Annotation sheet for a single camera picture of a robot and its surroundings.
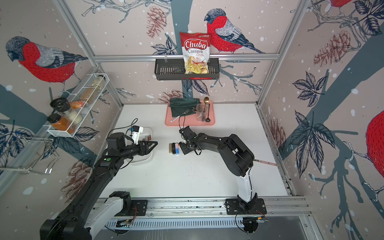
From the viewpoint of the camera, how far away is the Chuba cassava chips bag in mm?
832

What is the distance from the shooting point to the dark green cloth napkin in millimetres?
1193

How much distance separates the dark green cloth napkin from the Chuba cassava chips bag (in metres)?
0.36
